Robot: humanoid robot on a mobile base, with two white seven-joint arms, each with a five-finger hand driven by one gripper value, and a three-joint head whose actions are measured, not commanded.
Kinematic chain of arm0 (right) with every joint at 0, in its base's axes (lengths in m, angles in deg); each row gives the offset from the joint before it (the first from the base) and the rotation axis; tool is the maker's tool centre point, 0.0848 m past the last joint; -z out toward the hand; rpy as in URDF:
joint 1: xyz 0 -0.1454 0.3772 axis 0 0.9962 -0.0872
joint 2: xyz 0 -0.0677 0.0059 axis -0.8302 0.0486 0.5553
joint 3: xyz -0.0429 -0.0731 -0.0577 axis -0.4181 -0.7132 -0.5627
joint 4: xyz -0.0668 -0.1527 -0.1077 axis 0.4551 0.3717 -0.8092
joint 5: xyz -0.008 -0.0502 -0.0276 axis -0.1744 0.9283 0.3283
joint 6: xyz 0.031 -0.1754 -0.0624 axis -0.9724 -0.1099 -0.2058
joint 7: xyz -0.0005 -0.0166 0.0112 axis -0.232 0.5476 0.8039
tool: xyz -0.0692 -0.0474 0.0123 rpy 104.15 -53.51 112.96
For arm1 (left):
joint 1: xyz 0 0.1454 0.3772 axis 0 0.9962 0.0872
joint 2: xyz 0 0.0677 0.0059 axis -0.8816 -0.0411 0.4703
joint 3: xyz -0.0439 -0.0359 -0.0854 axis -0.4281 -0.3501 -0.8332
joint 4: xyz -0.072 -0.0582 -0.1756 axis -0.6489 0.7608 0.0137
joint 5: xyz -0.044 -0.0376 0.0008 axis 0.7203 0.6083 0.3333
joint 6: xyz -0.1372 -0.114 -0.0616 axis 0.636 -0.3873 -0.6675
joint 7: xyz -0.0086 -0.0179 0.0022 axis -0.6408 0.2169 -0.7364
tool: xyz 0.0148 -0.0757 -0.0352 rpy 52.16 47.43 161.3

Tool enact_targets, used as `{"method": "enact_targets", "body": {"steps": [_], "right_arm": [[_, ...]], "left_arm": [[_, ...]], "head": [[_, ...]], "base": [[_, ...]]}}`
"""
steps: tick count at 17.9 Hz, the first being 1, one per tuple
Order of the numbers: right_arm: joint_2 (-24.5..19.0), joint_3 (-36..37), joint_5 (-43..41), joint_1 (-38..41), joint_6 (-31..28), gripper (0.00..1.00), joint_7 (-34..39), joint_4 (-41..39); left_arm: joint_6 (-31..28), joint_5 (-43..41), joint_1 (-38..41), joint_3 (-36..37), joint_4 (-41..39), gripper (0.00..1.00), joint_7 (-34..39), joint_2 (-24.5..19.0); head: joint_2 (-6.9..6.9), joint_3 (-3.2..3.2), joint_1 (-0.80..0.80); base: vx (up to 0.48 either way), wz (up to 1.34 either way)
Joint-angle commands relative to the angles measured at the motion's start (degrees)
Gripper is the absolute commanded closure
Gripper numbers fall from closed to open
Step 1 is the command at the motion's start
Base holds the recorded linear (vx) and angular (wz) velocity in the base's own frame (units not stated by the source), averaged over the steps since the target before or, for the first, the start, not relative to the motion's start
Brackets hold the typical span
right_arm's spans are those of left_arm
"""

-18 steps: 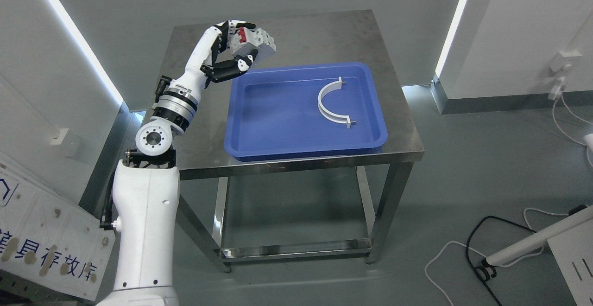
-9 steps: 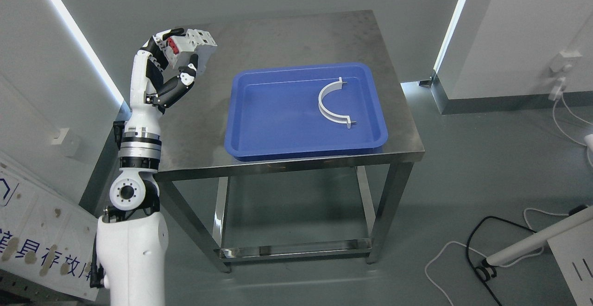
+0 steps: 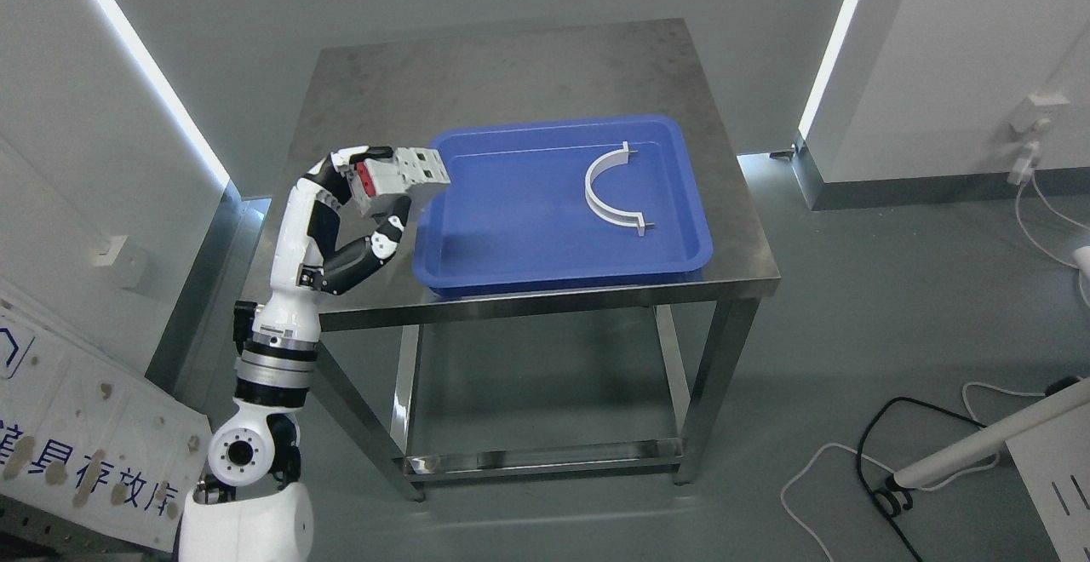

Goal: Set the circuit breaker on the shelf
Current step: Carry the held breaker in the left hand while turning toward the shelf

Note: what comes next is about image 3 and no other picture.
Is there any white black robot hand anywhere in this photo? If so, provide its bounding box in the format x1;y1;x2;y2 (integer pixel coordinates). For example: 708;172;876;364
252;146;411;349

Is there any grey circuit breaker red switch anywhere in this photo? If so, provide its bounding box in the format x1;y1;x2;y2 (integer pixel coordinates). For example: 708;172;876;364
349;146;450;210

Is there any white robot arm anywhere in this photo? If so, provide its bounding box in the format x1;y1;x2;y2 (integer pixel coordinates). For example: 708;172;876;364
175;301;317;561

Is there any stainless steel table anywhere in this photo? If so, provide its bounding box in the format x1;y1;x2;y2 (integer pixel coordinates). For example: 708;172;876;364
243;19;780;502

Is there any blue plastic tray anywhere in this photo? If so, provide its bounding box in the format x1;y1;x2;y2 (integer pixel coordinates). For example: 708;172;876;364
412;115;714;297

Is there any white sign board with text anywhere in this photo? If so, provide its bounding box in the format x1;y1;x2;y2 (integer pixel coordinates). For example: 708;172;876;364
1;286;211;552

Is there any white curved pipe clamp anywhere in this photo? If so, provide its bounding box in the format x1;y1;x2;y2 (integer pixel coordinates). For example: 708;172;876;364
582;141;654;239

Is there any white cabinet corner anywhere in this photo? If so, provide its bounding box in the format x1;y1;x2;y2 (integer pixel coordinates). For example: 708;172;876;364
1006;420;1089;561

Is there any white pole stand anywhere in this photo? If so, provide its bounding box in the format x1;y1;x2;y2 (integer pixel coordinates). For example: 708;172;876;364
884;377;1089;491

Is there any white wall socket box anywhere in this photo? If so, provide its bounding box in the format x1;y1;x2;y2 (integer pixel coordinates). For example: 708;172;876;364
92;235;152;290

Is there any white cable on floor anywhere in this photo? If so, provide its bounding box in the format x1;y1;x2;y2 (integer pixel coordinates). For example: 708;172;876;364
780;381;1047;562

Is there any black cable on floor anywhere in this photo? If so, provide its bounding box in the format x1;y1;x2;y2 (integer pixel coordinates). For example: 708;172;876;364
857;398;989;562

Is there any white wall outlet with plug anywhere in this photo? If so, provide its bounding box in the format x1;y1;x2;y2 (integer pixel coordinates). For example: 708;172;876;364
1006;91;1070;186

